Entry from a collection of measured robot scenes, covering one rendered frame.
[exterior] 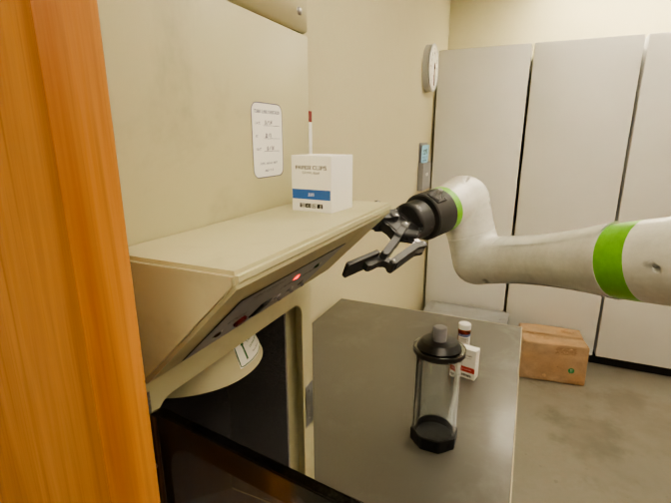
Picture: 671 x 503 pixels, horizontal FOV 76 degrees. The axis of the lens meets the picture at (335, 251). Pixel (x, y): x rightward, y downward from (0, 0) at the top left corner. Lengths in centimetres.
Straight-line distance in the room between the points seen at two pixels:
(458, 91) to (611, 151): 106
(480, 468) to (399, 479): 17
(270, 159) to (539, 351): 289
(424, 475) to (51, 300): 84
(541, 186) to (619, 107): 64
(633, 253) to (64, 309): 63
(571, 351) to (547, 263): 249
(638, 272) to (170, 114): 59
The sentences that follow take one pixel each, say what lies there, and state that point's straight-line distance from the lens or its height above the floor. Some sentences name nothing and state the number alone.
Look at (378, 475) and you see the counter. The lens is 97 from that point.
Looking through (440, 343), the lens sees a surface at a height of 118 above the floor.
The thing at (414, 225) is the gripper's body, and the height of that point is 143.
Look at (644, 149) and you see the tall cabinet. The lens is 337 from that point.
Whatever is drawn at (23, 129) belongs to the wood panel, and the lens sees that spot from 23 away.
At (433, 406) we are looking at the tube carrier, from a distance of 97.
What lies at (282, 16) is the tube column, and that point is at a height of 172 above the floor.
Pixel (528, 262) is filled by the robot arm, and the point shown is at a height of 138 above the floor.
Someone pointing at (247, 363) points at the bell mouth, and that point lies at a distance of 54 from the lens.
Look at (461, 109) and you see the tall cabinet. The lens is 335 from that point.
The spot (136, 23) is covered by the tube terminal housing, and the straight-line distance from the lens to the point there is 38.
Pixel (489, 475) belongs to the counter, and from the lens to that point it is 101.
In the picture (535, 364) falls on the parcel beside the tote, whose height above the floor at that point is 11.
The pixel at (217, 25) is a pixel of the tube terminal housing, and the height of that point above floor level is 168.
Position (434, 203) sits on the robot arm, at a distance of 83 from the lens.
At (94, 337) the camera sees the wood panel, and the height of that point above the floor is 150.
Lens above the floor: 159
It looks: 15 degrees down
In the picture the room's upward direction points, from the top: straight up
